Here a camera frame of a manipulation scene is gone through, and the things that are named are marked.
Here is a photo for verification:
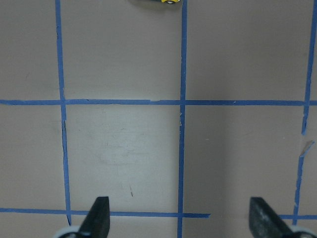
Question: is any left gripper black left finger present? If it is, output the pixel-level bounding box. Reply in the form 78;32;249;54
53;196;110;238

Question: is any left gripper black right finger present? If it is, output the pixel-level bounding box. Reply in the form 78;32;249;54
249;197;317;238

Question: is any yellow toy beetle car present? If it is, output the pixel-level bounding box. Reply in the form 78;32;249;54
152;0;181;4

